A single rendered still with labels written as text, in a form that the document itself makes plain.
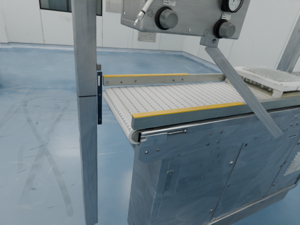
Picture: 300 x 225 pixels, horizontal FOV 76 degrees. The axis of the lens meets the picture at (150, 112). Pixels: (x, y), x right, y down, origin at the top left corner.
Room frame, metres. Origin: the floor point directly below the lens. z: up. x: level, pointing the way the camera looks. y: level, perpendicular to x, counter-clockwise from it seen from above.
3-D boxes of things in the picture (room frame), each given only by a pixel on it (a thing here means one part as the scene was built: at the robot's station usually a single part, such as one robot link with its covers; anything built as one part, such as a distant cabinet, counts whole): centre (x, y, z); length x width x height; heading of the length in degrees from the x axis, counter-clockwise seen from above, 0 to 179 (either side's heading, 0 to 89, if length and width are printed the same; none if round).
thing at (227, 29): (0.39, -0.12, 1.10); 0.03 x 0.03 x 0.04; 29
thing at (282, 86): (0.81, -0.48, 0.93); 0.25 x 0.24 x 0.02; 29
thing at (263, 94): (0.81, -0.48, 0.88); 0.24 x 0.24 x 0.02; 29
